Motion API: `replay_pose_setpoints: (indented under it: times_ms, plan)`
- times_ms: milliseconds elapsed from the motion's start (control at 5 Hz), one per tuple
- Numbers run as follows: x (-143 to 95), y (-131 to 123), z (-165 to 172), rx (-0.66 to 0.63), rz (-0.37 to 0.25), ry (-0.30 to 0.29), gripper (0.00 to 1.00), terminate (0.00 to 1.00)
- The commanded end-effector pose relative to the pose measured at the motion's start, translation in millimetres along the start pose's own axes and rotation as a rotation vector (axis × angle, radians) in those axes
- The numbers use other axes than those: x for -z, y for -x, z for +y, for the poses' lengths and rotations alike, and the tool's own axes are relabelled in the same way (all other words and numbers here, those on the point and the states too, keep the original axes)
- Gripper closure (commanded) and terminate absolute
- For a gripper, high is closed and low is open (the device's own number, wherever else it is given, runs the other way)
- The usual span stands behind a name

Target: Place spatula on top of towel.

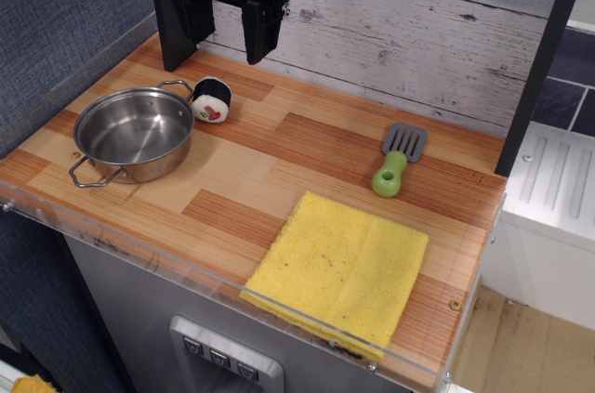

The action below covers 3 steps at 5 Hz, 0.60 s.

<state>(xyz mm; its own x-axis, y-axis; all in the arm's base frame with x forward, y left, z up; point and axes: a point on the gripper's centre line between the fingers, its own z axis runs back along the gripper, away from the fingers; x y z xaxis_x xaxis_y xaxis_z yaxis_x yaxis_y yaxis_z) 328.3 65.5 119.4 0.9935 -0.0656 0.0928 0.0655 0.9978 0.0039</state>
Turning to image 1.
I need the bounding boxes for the clear acrylic front guard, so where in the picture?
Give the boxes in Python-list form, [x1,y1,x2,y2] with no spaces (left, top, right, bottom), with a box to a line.
[1,183,454,392]

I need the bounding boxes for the yellow cloth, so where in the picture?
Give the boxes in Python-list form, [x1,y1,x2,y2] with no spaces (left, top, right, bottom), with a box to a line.
[240,192,429,360]

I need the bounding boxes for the yellow object bottom left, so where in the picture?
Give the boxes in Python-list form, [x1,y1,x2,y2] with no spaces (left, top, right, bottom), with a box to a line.
[10,375,57,393]

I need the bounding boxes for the white ribbed cabinet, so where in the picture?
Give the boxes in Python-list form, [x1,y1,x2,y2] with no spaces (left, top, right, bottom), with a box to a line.
[480,123,594,329]

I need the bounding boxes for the stainless steel pot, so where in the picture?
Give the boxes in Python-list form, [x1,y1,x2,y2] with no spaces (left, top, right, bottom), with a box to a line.
[69,80,194,189]

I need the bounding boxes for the right black frame post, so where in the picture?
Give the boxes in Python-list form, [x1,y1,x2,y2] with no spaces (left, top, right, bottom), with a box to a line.
[495,0,575,177]

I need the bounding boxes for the silver dispenser control panel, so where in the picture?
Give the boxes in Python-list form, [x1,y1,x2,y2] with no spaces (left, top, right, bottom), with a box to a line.
[169,315,285,392]

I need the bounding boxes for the plush sushi roll toy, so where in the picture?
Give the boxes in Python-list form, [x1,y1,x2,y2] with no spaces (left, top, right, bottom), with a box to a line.
[192,77,231,124]

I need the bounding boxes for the grey spatula with green handle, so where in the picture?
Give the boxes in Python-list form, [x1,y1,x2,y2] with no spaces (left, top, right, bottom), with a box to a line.
[371,123,428,198]

